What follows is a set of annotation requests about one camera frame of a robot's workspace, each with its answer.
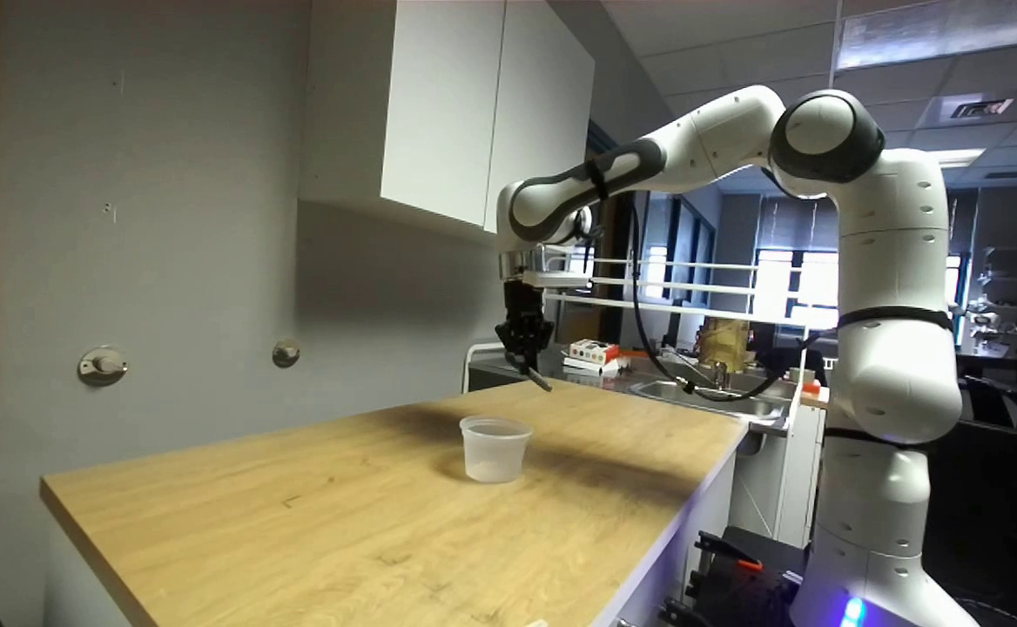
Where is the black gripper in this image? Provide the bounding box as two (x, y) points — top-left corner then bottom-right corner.
(496, 282), (553, 356)

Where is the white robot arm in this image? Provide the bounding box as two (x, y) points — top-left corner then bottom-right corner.
(496, 82), (978, 627)

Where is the translucent plastic cup bowl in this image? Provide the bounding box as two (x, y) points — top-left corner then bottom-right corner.
(458, 416), (528, 483)

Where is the red white box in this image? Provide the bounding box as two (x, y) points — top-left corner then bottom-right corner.
(563, 339), (630, 380)

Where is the yellow brown object on shelf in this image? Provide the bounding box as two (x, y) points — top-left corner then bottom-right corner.
(695, 315), (750, 371)

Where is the white metal shelf rack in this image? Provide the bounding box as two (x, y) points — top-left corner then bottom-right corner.
(458, 247), (842, 398)

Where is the black chair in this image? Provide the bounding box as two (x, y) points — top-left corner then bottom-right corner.
(959, 380), (1017, 613)

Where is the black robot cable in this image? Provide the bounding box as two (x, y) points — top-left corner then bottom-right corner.
(626, 189), (815, 402)

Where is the right round wall fixture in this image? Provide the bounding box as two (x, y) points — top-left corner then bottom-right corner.
(271, 339), (303, 370)

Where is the round wall fixture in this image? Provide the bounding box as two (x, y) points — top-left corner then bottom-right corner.
(75, 348), (130, 386)
(271, 339), (303, 370)

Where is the white wall cabinet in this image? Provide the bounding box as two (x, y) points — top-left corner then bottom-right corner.
(300, 0), (596, 236)

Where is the left round wall fixture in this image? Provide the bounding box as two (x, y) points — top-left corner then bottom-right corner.
(75, 348), (130, 386)

